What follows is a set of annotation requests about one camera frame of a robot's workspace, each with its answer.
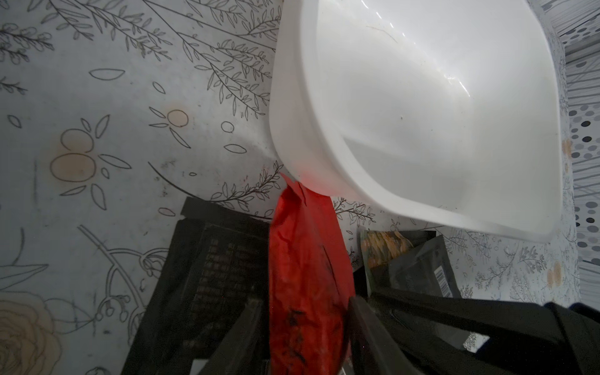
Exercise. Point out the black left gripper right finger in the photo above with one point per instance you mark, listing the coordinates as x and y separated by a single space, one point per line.
374 351

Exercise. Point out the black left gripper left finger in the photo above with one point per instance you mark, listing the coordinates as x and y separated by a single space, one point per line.
242 350

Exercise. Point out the red foil tea bag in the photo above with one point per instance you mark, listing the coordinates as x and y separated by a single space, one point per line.
310 284

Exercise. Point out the black tea bag sachet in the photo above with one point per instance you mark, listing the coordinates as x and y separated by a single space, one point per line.
216 262

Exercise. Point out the black barcode tea bag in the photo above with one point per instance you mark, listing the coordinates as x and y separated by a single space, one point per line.
413 261

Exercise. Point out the white plastic storage box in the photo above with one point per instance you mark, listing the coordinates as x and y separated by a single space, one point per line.
440 111

